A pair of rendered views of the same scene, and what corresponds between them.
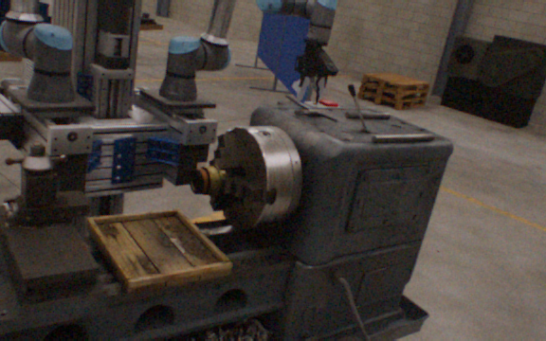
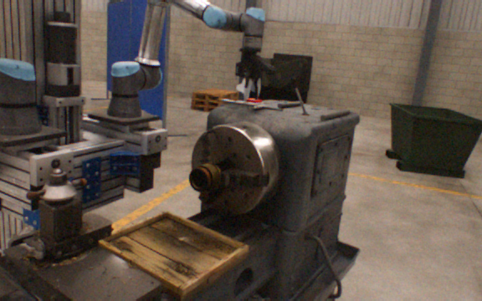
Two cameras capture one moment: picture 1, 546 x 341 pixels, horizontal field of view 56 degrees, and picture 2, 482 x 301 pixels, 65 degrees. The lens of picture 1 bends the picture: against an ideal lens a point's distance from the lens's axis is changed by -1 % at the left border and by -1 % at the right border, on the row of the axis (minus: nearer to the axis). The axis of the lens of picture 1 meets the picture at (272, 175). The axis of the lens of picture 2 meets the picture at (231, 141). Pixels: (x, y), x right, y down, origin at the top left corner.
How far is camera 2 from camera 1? 56 cm
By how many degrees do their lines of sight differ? 18
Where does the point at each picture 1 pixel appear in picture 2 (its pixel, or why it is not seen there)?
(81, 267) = (147, 288)
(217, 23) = (151, 47)
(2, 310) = not seen: outside the picture
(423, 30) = (223, 57)
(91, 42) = (41, 74)
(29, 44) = not seen: outside the picture
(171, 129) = (127, 144)
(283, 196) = (274, 177)
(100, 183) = not seen: hidden behind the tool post
